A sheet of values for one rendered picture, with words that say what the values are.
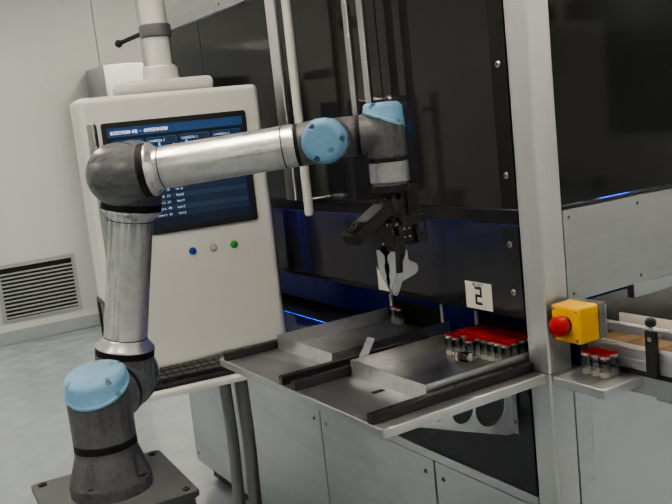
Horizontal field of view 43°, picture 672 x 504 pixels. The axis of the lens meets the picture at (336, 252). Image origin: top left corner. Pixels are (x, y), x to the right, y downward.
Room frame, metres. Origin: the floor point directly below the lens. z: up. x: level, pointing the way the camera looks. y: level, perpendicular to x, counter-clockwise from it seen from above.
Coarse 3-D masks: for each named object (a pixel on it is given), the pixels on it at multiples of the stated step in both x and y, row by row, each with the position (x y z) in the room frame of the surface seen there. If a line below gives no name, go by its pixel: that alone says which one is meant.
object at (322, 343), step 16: (336, 320) 2.15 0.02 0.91; (352, 320) 2.17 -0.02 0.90; (368, 320) 2.20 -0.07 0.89; (384, 320) 2.23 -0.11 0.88; (288, 336) 2.07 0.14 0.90; (304, 336) 2.10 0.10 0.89; (320, 336) 2.12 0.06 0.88; (336, 336) 2.11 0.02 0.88; (352, 336) 2.09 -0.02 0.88; (368, 336) 2.08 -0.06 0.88; (384, 336) 2.06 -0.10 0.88; (400, 336) 1.94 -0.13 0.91; (416, 336) 1.96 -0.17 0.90; (432, 336) 1.99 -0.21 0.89; (304, 352) 1.95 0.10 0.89; (320, 352) 1.88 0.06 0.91; (336, 352) 1.85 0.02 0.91; (352, 352) 1.87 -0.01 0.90
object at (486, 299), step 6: (468, 282) 1.82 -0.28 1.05; (474, 282) 1.80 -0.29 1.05; (468, 288) 1.82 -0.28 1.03; (474, 288) 1.80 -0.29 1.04; (486, 288) 1.77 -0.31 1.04; (468, 294) 1.82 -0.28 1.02; (474, 294) 1.80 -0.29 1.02; (486, 294) 1.77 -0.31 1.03; (468, 300) 1.82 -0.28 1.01; (474, 300) 1.81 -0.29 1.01; (480, 300) 1.79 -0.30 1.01; (486, 300) 1.77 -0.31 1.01; (492, 300) 1.76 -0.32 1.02; (468, 306) 1.82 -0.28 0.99; (474, 306) 1.81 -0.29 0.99; (480, 306) 1.79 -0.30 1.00; (486, 306) 1.77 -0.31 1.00; (492, 306) 1.76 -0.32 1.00
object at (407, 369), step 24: (360, 360) 1.78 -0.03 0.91; (384, 360) 1.81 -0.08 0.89; (408, 360) 1.83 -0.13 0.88; (432, 360) 1.81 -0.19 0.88; (480, 360) 1.77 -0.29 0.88; (504, 360) 1.65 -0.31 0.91; (528, 360) 1.69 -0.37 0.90; (384, 384) 1.67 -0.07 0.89; (408, 384) 1.60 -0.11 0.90; (432, 384) 1.56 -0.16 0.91
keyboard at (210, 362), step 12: (204, 360) 2.21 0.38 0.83; (216, 360) 2.20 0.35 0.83; (168, 372) 2.13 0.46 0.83; (180, 372) 2.12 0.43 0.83; (192, 372) 2.11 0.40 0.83; (204, 372) 2.12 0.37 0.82; (216, 372) 2.12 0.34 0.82; (228, 372) 2.13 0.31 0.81; (168, 384) 2.07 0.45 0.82; (180, 384) 2.08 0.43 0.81
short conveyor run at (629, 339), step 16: (608, 320) 1.67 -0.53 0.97; (624, 320) 1.71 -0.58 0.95; (640, 320) 1.67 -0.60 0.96; (656, 320) 1.64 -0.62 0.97; (608, 336) 1.69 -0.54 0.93; (624, 336) 1.68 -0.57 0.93; (640, 336) 1.66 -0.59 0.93; (656, 336) 1.53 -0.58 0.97; (624, 352) 1.60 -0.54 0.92; (640, 352) 1.57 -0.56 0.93; (656, 352) 1.53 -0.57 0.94; (624, 368) 1.61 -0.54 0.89; (640, 368) 1.57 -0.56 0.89; (656, 368) 1.53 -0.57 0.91; (656, 384) 1.54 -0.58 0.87
